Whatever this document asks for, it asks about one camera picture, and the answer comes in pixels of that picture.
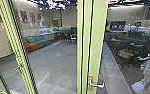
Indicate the green framed glass door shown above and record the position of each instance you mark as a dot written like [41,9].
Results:
[79,46]

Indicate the brown lobby door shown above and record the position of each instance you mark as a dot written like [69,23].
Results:
[57,22]

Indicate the small metal door latch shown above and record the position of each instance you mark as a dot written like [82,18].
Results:
[20,66]

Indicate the small lobby chair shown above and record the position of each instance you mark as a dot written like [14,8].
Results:
[73,37]

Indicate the multicolour lobby sofa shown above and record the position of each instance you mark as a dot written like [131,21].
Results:
[36,41]

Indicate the dark lobby monitor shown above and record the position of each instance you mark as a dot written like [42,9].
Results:
[117,25]

